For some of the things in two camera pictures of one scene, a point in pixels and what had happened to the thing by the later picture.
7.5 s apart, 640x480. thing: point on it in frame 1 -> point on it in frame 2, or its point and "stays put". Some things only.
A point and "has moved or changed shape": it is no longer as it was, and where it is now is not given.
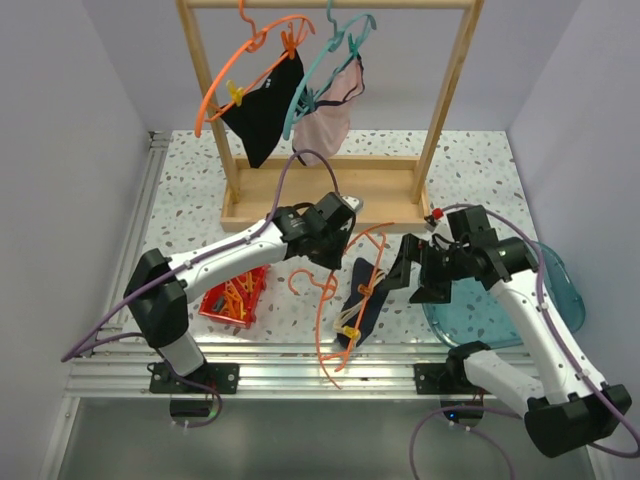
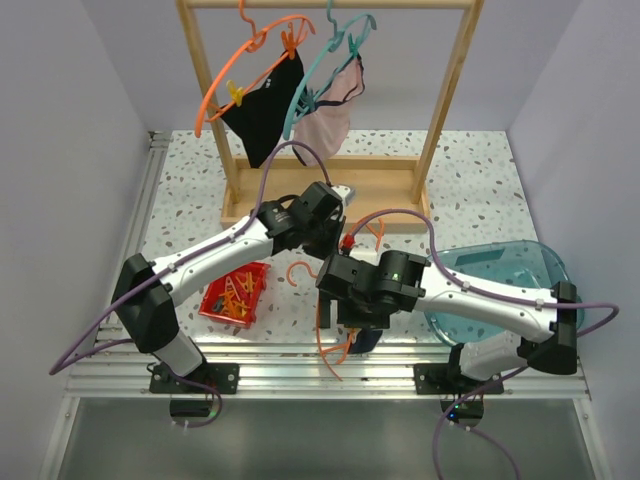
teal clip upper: (354, 45) stays put
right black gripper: (418, 250) -> (373, 320)
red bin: (234, 300) stays put
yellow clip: (237, 93) stays put
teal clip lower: (308, 103) stays put
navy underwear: (362, 277) has moved or changed shape
